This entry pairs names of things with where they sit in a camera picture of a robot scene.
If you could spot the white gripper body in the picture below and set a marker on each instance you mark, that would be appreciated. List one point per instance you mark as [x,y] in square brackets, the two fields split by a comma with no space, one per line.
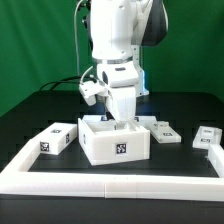
[120,81]

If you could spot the white door piece with knob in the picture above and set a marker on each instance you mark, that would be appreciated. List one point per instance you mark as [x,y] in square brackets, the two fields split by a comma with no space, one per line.
[161,131]

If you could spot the white flat panel with tags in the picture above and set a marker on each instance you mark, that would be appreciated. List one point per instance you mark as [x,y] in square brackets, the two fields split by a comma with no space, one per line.
[103,118]

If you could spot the white block with tags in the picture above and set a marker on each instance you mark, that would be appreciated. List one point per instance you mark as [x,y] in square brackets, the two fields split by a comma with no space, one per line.
[54,139]

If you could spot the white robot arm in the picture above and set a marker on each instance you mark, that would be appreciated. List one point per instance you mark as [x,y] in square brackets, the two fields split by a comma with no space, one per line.
[116,28]

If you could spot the white cabinet box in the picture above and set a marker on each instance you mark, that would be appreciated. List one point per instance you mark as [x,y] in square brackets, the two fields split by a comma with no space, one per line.
[104,144]

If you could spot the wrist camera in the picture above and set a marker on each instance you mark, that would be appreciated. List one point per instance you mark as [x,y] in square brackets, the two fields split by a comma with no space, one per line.
[89,90]

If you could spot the white U-shaped frame border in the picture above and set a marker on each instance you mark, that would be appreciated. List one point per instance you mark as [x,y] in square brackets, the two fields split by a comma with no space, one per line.
[16,178]

